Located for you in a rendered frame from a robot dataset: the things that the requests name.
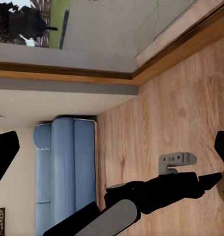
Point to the sofa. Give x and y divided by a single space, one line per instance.
66 169

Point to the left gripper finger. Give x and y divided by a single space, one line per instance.
208 181

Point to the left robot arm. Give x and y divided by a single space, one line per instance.
126 201

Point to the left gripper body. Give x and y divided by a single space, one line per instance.
177 186

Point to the door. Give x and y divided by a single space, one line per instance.
103 42

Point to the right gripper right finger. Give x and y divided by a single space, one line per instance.
219 144

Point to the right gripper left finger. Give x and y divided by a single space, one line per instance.
9 146

